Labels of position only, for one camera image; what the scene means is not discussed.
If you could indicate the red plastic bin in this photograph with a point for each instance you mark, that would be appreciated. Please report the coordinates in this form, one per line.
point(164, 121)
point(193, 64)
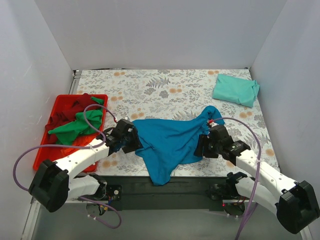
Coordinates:
point(54, 153)

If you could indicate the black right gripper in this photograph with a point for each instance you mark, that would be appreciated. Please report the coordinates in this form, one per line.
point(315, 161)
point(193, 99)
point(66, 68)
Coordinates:
point(204, 146)

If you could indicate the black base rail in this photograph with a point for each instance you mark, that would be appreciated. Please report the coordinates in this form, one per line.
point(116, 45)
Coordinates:
point(180, 193)

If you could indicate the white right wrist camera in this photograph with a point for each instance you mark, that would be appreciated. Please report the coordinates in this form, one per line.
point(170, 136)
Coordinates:
point(211, 123)

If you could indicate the folded mint green t shirt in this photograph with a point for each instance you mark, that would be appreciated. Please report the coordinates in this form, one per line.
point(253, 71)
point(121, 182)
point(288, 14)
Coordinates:
point(236, 90)

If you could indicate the floral patterned table mat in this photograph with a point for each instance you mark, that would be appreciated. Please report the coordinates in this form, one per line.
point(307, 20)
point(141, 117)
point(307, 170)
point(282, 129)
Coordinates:
point(179, 95)

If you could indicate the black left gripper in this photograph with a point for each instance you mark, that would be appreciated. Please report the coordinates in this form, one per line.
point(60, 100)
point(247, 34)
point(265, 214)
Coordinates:
point(132, 141)

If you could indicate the dark red t shirt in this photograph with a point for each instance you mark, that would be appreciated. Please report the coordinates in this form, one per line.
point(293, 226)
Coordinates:
point(64, 111)

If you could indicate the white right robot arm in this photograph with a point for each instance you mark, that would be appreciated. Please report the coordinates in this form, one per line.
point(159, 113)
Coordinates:
point(294, 203)

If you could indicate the blue t shirt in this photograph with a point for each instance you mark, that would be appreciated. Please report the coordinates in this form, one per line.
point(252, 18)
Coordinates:
point(168, 143)

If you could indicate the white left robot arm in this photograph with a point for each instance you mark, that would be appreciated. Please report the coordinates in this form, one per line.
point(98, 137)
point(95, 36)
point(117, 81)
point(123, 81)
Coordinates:
point(57, 181)

